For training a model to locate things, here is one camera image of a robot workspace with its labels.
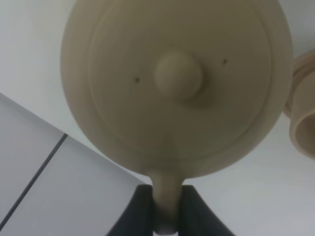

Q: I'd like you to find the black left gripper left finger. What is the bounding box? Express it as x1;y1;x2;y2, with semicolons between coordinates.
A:
108;184;155;236

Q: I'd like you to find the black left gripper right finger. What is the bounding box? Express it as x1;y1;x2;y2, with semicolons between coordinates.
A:
178;185;234;236

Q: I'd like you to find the beige teapot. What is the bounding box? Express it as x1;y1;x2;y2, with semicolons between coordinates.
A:
60;0;292;235

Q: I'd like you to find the beige teacup right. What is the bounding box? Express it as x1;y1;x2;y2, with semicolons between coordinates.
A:
289;73;315;159

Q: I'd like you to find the beige saucer right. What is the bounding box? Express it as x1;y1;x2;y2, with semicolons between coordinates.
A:
283;50;315;118

